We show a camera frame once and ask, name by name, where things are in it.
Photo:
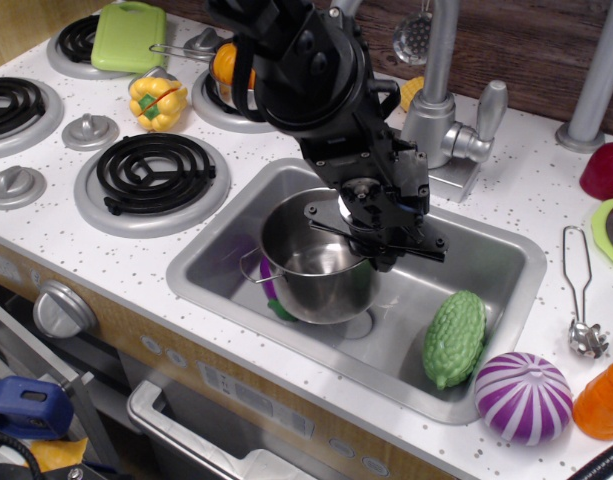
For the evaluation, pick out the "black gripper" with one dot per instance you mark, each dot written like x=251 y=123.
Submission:
x=380 y=222

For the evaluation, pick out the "stainless steel pot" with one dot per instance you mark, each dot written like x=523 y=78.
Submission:
x=316 y=277

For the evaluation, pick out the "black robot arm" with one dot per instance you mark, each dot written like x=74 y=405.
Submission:
x=307 y=72

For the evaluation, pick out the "grey metal sink basin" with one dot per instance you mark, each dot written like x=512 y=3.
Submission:
x=216 y=270

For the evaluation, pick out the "green toy bitter melon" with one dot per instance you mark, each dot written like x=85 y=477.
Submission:
x=454 y=340

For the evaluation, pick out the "purple toy eggplant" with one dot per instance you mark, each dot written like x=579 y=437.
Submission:
x=269 y=290

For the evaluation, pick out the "yellow toy corn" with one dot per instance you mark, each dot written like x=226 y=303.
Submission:
x=409 y=90

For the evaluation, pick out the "hanging metal slotted spoon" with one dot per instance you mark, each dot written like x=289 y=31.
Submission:
x=411 y=37

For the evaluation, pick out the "small steel saucepan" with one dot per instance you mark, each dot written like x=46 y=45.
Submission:
x=223 y=91

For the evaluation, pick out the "orange toy pumpkin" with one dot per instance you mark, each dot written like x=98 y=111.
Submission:
x=223 y=64

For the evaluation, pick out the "front black stove burner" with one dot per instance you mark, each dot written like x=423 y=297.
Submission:
x=152 y=185

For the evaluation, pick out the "black stove burner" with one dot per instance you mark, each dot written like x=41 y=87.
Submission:
x=30 y=111
x=152 y=185

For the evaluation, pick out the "green plate with metal bowl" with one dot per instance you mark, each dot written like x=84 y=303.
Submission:
x=602 y=228

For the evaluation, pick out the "red toy pepper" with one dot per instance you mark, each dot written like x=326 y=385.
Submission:
x=597 y=178

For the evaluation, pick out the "purple striped toy onion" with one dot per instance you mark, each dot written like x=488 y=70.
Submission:
x=523 y=398

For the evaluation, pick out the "metal pasta server utensil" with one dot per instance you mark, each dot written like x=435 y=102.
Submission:
x=585 y=339

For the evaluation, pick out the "yellow toy bell pepper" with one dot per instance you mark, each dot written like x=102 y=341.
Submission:
x=157 y=103

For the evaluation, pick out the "orange toy carrot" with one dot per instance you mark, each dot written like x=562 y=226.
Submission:
x=593 y=409

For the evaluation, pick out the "green cutting board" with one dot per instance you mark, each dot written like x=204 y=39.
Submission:
x=124 y=36

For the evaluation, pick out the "silver oven front knob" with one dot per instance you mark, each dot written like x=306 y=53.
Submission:
x=59 y=312

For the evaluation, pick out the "back left stove burner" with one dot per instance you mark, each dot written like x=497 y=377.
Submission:
x=69 y=52

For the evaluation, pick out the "left black stove burner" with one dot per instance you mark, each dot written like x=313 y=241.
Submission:
x=30 y=111

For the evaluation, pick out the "yellow cloth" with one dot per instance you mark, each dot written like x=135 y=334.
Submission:
x=56 y=454

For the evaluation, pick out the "blue clamp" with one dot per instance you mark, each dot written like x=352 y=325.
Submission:
x=34 y=409

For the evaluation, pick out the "grey vertical post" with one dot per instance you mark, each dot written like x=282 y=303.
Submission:
x=582 y=134

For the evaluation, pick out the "silver oven door handle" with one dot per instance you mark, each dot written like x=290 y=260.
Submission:
x=143 y=413

